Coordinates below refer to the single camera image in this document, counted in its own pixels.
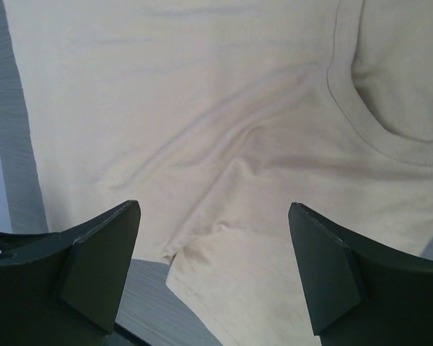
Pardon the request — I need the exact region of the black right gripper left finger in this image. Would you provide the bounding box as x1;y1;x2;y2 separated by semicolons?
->
0;200;141;345

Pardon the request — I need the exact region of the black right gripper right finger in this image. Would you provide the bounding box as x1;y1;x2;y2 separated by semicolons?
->
288;203;433;346

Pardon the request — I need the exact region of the beige t shirt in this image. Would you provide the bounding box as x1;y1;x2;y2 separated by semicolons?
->
4;1;433;345

